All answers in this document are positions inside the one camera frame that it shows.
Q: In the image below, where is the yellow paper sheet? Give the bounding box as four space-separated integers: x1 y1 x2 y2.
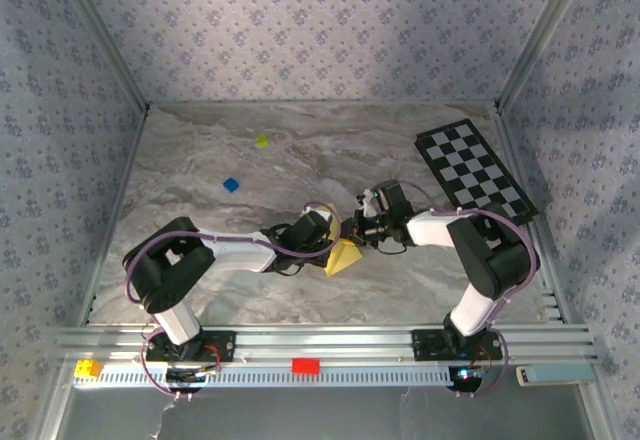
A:
323 229 362 277

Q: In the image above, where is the black and white checkerboard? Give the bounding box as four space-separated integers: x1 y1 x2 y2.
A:
413 118 540 229

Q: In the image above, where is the controller board with green light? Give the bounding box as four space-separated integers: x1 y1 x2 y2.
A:
447 365 487 394

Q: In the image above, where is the grey-blue flat box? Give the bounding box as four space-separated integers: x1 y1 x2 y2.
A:
516 364 597 386

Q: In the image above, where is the yellow and orange block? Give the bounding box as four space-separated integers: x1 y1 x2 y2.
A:
73 360 104 379

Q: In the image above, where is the aluminium mounting rail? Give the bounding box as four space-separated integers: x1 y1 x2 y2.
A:
54 324 601 366

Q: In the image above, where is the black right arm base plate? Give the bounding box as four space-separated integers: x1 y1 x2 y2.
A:
410 328 504 362

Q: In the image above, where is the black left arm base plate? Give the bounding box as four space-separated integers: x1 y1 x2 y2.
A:
144 330 237 364

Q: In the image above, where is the white slotted cable duct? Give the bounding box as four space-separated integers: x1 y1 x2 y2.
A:
73 363 454 389

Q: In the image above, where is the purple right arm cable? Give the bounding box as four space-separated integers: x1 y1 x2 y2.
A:
394 179 541 400

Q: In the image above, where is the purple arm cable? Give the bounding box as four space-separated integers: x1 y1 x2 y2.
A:
123 201 344 402
394 179 541 400

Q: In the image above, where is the controller board with red wires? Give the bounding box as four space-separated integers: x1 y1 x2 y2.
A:
164 365 222 395

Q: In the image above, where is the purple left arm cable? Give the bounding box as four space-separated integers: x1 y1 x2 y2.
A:
123 201 344 402

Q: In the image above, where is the aluminium frame post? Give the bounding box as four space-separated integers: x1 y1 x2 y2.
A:
493 0 596 111
49 0 151 114

